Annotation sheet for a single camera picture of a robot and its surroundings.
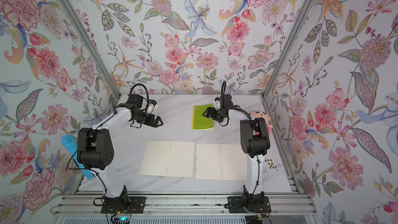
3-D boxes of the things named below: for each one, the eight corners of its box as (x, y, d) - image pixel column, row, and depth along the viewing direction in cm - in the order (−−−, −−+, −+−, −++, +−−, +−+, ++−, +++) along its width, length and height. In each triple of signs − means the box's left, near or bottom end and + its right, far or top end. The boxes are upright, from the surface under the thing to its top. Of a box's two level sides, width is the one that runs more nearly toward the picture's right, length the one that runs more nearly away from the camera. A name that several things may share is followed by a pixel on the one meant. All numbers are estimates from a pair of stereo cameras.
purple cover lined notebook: (140, 176, 85) (139, 174, 82) (148, 143, 97) (146, 141, 95) (193, 176, 85) (193, 174, 83) (194, 143, 97) (193, 141, 95)
